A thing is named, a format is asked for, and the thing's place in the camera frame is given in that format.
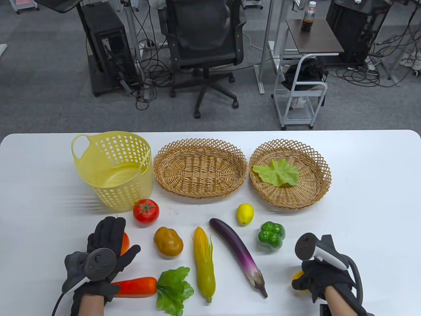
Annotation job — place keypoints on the person's right hand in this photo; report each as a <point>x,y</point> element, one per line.
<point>319,276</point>

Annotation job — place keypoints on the person's left hand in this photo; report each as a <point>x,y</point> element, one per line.
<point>108,233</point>

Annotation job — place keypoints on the orange fruit object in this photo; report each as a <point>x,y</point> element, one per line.
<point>125,243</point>

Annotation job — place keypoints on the small corn piece object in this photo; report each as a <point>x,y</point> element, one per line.
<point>297,276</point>

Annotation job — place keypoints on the grey white hand controller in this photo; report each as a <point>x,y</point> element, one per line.
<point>306,245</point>

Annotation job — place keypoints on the yellow plastic basket container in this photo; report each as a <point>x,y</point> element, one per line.
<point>125,194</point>

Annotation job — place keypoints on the red tomato object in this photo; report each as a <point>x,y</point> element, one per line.
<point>146,212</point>

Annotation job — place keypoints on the brown potato object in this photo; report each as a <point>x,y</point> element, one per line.
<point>168,243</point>

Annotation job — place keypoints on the orange carrot object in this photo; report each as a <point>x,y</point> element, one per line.
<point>138,287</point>

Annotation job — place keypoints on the green bell pepper object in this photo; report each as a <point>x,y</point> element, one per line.
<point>271,235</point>

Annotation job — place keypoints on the round wicker basket container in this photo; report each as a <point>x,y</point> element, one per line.
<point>312,191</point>

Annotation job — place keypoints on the purple eggplant object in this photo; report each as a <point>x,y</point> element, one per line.
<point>233,243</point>

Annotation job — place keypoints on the yellow lemon object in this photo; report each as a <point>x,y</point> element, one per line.
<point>245,214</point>

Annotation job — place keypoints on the yellow corn cob object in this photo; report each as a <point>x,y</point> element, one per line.
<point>204,263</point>

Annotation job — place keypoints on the oval wicker basket container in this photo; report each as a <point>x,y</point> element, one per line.
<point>200,171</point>

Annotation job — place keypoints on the green lettuce leaf object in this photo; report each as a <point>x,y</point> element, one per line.
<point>276,172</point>

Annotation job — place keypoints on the person's right forearm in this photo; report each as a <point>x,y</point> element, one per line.
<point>340,302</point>

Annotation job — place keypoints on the person's left forearm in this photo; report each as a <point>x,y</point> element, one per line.
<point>92,306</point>

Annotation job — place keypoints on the white rolling cart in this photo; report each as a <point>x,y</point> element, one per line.
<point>309,93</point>

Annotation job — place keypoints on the black computer tower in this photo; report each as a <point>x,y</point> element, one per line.
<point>105,49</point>
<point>352,29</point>

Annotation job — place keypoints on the white power strip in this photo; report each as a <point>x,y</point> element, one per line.
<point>148,43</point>

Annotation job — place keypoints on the black bag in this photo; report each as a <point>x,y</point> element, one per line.
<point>304,74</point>

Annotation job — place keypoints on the black office chair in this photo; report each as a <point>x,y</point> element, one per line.
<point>204,36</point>

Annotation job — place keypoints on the black desk top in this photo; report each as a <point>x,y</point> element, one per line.
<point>56,5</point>

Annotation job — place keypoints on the brown side table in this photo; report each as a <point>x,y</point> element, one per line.
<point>315,41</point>

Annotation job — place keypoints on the white pink cart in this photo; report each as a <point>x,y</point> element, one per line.
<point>23,3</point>

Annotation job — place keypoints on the dark drink bottle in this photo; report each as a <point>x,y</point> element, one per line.
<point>308,19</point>

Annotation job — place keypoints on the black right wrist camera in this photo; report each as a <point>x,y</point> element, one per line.
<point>324,310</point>

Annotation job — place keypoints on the white desk leg frame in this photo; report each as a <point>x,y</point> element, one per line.
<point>260,82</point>

